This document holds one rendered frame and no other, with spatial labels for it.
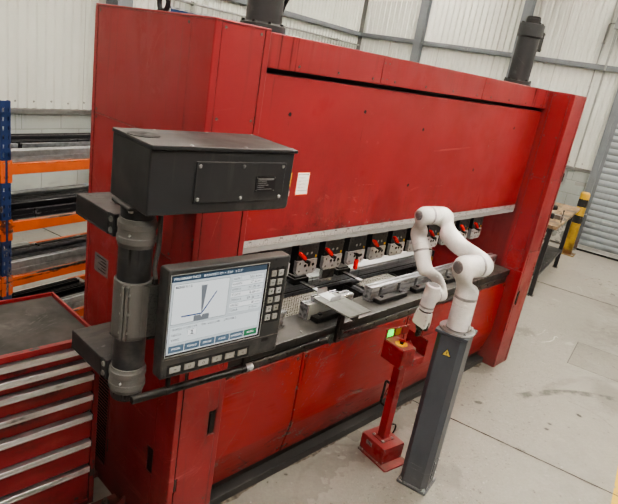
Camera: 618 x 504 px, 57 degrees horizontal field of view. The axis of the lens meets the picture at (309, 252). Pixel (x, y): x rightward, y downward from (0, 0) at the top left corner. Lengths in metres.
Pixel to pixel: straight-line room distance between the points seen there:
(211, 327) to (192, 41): 0.98
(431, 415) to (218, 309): 1.80
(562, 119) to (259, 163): 3.34
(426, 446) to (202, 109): 2.24
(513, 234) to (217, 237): 3.16
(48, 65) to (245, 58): 4.77
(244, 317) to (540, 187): 3.34
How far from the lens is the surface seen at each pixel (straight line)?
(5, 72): 6.52
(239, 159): 1.69
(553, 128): 4.77
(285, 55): 2.49
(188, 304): 1.72
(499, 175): 4.45
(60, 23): 6.81
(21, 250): 4.19
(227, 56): 2.06
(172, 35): 2.23
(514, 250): 4.91
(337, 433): 3.75
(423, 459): 3.46
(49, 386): 2.55
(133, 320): 1.80
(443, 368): 3.17
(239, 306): 1.84
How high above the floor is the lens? 2.21
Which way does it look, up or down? 18 degrees down
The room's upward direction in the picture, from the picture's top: 10 degrees clockwise
